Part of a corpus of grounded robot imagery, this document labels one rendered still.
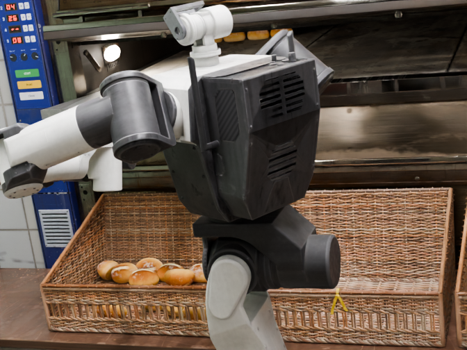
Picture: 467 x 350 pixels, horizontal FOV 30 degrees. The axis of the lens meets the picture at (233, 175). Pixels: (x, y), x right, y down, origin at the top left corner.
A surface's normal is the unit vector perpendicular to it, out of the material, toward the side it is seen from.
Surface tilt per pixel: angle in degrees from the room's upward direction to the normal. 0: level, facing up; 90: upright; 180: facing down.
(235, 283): 90
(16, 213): 90
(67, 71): 90
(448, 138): 70
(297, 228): 44
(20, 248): 90
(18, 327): 0
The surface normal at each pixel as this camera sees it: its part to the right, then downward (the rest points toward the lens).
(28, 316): -0.12, -0.95
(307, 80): 0.66, 0.13
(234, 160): -0.73, 0.28
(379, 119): -0.33, -0.04
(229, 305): -0.32, 0.30
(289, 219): 0.57, -0.70
